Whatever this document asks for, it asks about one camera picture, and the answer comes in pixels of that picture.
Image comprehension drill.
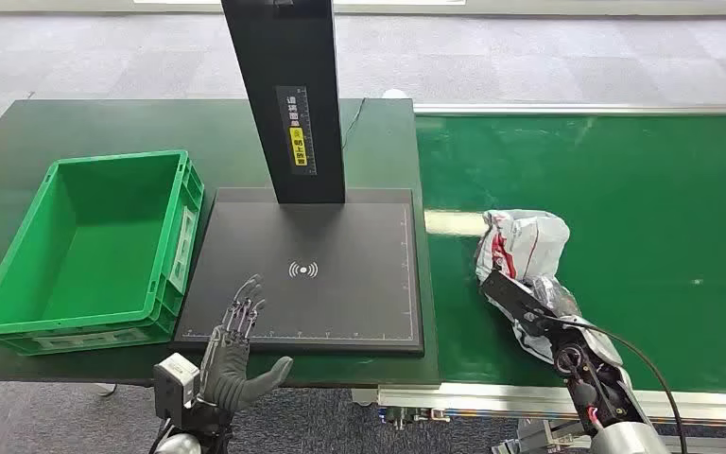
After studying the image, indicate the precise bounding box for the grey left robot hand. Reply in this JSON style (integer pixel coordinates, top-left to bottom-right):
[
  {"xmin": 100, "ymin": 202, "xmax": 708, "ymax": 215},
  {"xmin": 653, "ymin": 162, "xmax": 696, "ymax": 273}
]
[{"xmin": 199, "ymin": 274, "xmax": 295, "ymax": 413}]

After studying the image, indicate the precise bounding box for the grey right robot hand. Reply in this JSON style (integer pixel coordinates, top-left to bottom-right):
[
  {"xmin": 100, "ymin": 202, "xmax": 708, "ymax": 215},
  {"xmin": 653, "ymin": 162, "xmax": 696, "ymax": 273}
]
[{"xmin": 524, "ymin": 274, "xmax": 584, "ymax": 322}]

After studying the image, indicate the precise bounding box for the grey plastic mailer package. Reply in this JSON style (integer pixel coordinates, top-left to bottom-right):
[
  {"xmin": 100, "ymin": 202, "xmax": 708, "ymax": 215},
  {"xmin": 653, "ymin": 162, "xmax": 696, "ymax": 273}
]
[{"xmin": 474, "ymin": 208, "xmax": 583, "ymax": 367}]

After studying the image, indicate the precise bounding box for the green conveyor belt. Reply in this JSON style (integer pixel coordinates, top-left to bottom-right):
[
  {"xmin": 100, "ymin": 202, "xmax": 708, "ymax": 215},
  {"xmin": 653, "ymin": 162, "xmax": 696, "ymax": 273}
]
[{"xmin": 414, "ymin": 113, "xmax": 726, "ymax": 396}]

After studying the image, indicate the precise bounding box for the black inbound scanning machine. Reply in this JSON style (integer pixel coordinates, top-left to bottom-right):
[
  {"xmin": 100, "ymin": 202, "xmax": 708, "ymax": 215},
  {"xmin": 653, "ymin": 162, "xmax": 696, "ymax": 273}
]
[{"xmin": 170, "ymin": 0, "xmax": 425, "ymax": 358}]

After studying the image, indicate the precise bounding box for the conveyor underside connector fitting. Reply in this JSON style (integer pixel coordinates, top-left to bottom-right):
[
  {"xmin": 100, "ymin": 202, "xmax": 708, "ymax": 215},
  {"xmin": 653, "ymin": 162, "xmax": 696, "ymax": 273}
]
[{"xmin": 377, "ymin": 406, "xmax": 453, "ymax": 433}]

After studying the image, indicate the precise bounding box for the green plastic crate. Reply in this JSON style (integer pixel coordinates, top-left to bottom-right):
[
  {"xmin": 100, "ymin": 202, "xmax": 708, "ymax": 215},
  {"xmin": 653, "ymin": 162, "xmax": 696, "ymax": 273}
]
[{"xmin": 0, "ymin": 148, "xmax": 206, "ymax": 358}]

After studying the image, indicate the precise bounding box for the black yellow label sticker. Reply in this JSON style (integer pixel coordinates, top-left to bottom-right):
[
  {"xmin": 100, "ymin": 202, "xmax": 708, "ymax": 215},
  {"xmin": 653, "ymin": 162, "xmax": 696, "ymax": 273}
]
[{"xmin": 275, "ymin": 84, "xmax": 319, "ymax": 177}]

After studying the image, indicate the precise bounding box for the dark green table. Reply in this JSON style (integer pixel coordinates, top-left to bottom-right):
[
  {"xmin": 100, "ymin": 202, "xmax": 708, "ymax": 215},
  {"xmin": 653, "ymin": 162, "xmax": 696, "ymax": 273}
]
[{"xmin": 0, "ymin": 97, "xmax": 443, "ymax": 389}]

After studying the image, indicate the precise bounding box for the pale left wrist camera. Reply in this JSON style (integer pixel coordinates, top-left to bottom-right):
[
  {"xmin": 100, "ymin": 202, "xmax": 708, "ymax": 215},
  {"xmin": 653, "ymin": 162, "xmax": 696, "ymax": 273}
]
[{"xmin": 152, "ymin": 353, "xmax": 202, "ymax": 422}]

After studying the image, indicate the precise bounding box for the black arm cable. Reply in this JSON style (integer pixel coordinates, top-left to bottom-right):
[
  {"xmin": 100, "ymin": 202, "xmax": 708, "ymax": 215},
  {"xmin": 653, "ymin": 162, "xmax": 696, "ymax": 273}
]
[{"xmin": 541, "ymin": 315, "xmax": 690, "ymax": 454}]

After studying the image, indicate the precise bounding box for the aluminium conveyor frame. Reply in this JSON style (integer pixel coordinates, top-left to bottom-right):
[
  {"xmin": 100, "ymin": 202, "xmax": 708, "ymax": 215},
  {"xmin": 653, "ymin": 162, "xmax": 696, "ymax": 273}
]
[{"xmin": 350, "ymin": 102, "xmax": 726, "ymax": 454}]

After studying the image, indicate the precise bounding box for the thin black table cable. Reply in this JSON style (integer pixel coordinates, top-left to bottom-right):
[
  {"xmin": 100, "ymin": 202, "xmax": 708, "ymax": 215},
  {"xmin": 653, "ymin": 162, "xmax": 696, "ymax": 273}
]
[{"xmin": 341, "ymin": 97, "xmax": 368, "ymax": 151}]

